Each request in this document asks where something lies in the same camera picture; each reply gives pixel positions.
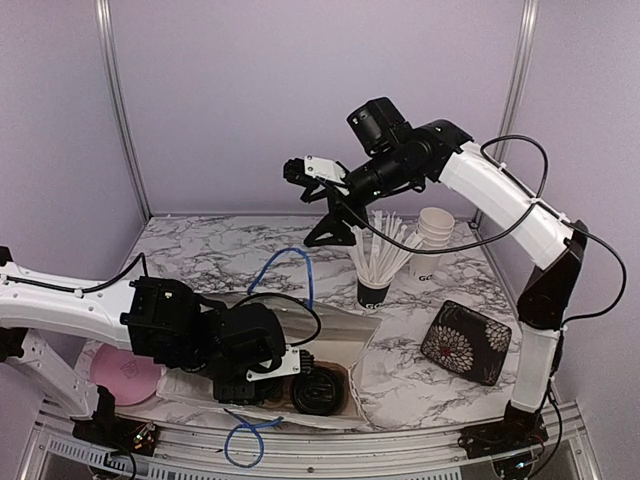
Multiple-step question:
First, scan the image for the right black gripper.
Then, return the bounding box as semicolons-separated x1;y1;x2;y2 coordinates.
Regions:
300;146;419;247

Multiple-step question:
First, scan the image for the blue checkered paper bag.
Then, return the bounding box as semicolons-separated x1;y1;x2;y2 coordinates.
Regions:
157;247;384;469

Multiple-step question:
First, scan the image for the brown cardboard cup carrier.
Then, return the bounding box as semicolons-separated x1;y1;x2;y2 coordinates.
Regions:
266;366;346;416

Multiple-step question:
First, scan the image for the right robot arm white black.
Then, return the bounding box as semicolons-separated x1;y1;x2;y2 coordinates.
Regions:
283;97;588;448

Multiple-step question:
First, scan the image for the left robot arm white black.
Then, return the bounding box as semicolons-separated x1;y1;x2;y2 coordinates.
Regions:
1;247;301;445

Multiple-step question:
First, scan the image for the white wrapped straws bundle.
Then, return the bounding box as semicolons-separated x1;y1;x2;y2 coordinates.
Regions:
347;210;422;285

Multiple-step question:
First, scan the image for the black cup holding straws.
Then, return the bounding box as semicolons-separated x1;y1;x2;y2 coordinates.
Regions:
356;276;391;310

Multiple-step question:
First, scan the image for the pink plastic plate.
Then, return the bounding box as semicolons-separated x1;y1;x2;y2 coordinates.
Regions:
89;345;162;407

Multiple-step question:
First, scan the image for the stack of white paper cups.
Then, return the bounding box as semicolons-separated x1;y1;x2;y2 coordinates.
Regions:
409;207;455;283

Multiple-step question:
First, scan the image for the black floral square dish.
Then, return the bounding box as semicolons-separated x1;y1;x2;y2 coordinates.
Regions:
420;300;512;386

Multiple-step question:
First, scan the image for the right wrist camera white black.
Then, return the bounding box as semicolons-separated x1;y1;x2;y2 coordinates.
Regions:
283;155;347;187

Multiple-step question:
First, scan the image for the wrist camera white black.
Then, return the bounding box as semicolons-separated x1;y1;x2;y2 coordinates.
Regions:
283;155;347;187
246;346;315;382

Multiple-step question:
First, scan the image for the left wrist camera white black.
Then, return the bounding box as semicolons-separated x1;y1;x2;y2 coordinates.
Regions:
246;346;315;382

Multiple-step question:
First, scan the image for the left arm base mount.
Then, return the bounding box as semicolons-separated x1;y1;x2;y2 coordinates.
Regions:
72;386;159;457

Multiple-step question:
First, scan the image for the right aluminium frame post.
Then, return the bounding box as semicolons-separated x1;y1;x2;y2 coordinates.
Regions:
472;0;541;226

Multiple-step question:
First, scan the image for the aluminium frame post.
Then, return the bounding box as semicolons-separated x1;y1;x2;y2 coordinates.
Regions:
472;0;541;226
94;0;152;223

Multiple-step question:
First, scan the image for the aluminium front rail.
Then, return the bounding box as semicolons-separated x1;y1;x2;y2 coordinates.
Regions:
16;401;602;479

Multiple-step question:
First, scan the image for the left aluminium frame post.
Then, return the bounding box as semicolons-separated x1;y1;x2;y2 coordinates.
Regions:
94;0;152;223

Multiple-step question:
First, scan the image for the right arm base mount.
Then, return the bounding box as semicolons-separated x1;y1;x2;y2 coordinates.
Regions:
458;401;549;459

